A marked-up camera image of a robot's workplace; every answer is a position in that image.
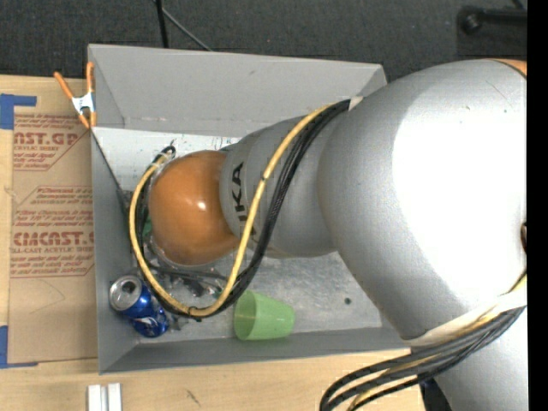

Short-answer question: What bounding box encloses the blue drink can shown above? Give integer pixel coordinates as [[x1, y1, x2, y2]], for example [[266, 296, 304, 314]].
[[108, 274, 170, 339]]

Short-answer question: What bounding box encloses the green plastic cup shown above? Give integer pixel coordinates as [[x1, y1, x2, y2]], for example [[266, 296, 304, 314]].
[[233, 289, 296, 342]]

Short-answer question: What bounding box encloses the brown cardboard board, red print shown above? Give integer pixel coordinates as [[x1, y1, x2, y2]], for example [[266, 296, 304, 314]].
[[0, 74, 100, 370]]

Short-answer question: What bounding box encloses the grey metal bin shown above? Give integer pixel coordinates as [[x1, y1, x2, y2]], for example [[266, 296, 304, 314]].
[[86, 43, 413, 376]]

